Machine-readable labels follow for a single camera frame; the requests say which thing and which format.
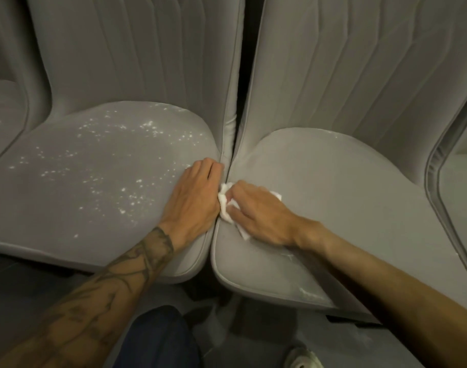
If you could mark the person's right hand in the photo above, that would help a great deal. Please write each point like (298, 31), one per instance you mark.
(268, 222)

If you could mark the person's left hand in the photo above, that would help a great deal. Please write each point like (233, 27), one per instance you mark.
(193, 199)

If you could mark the white cleaning cloth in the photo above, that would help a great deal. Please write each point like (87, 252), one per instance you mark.
(244, 233)

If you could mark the grey padded chair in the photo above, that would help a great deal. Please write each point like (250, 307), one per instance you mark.
(103, 187)
(7, 111)
(461, 195)
(333, 187)

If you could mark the person's right forearm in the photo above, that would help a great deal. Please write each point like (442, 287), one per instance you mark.
(402, 298)

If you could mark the person's left forearm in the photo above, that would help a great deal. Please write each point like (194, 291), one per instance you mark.
(88, 310)

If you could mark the cream right clog shoe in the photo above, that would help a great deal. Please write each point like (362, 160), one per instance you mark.
(302, 360)

